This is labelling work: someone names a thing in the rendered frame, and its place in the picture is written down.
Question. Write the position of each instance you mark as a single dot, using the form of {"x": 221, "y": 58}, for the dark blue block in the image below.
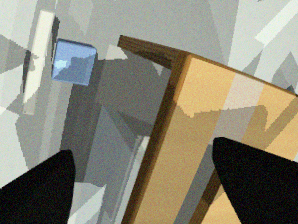
{"x": 73, "y": 62}

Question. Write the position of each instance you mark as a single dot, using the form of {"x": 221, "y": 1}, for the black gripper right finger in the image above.
{"x": 262, "y": 187}

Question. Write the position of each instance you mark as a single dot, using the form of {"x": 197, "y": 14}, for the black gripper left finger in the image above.
{"x": 43, "y": 195}

